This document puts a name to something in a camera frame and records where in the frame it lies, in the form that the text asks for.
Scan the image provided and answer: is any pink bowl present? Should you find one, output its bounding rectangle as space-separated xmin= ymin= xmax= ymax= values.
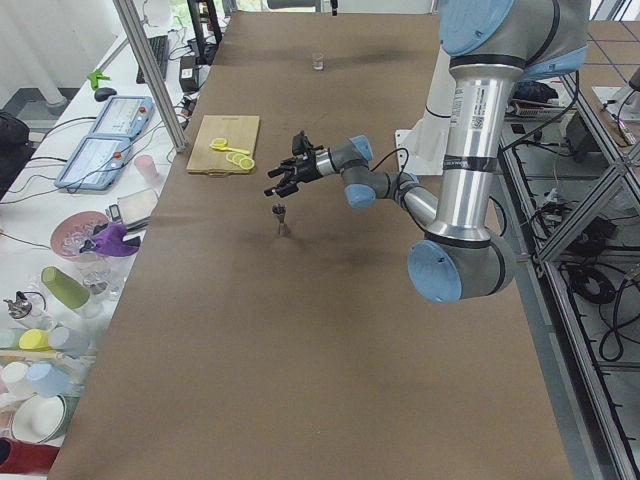
xmin=50 ymin=211 xmax=108 ymax=262

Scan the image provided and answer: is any yellow cup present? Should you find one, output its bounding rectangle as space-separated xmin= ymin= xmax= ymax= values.
xmin=18 ymin=329 xmax=53 ymax=352

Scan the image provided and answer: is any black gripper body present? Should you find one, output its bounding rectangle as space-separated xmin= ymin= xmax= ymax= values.
xmin=291 ymin=152 xmax=333 ymax=184

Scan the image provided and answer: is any black computer mouse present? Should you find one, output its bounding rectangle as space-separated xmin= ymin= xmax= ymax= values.
xmin=94 ymin=87 xmax=117 ymax=102

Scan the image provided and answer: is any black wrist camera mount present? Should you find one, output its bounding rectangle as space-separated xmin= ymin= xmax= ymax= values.
xmin=291 ymin=130 xmax=322 ymax=156

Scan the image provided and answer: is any purple cloth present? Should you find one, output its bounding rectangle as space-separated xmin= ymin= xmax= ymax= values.
xmin=79 ymin=223 xmax=141 ymax=257

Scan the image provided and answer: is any white green rimmed bowl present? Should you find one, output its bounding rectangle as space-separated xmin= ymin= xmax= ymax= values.
xmin=10 ymin=395 xmax=68 ymax=443

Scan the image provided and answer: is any lemon slice lower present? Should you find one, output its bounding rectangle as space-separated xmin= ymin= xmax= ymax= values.
xmin=237 ymin=156 xmax=255 ymax=171

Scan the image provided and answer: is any steel measuring jigger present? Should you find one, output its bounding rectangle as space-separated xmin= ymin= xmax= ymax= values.
xmin=272 ymin=203 xmax=290 ymax=237

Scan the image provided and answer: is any white cup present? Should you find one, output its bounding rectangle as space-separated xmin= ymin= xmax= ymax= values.
xmin=1 ymin=361 xmax=35 ymax=398

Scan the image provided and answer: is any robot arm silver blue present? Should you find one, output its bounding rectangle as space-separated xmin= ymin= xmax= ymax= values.
xmin=270 ymin=1 xmax=590 ymax=303

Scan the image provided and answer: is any pink cup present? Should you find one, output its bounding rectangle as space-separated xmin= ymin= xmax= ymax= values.
xmin=134 ymin=155 xmax=159 ymax=183

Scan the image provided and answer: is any wooden cutting board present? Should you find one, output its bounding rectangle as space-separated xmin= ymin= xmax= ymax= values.
xmin=186 ymin=115 xmax=260 ymax=176

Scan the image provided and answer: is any mint green cup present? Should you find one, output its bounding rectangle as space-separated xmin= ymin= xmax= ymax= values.
xmin=0 ymin=328 xmax=25 ymax=350

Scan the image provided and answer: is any black keyboard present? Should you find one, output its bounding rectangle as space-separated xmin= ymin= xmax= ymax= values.
xmin=147 ymin=35 xmax=170 ymax=80

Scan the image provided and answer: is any light blue cup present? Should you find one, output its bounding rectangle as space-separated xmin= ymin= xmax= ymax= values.
xmin=26 ymin=361 xmax=71 ymax=398

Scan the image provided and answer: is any blue teach pendant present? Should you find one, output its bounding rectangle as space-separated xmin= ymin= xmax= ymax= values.
xmin=54 ymin=135 xmax=132 ymax=192
xmin=90 ymin=95 xmax=154 ymax=140

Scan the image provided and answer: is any green tall cup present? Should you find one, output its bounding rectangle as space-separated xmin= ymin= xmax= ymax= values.
xmin=41 ymin=266 xmax=90 ymax=310

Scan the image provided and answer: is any aluminium frame post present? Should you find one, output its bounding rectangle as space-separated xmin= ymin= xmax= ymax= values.
xmin=113 ymin=0 xmax=187 ymax=153

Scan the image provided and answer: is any lower blue teach pendant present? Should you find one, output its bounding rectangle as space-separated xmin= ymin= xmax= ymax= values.
xmin=54 ymin=135 xmax=132 ymax=192

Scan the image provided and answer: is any lemon slice middle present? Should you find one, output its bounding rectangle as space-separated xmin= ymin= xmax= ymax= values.
xmin=231 ymin=154 xmax=248 ymax=165

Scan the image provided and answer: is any wine glass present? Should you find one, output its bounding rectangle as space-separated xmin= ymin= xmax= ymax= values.
xmin=78 ymin=254 xmax=126 ymax=301

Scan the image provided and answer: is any black power adapter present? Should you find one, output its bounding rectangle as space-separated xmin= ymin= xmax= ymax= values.
xmin=179 ymin=55 xmax=209 ymax=93

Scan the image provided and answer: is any clear glass cup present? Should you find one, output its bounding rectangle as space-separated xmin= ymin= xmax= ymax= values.
xmin=311 ymin=52 xmax=325 ymax=71

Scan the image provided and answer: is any upper blue teach pendant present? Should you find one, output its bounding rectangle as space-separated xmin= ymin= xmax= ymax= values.
xmin=90 ymin=95 xmax=154 ymax=140

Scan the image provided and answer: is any grey blue cup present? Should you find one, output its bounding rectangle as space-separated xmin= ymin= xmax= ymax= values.
xmin=48 ymin=326 xmax=91 ymax=357

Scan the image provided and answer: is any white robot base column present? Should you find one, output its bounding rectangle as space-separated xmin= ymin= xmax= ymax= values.
xmin=395 ymin=48 xmax=455 ymax=176

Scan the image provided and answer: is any glass dispenser bottle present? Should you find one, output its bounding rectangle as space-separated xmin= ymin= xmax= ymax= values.
xmin=4 ymin=291 xmax=55 ymax=331

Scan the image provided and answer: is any white tray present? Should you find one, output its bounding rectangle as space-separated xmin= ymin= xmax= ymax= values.
xmin=117 ymin=188 xmax=158 ymax=228

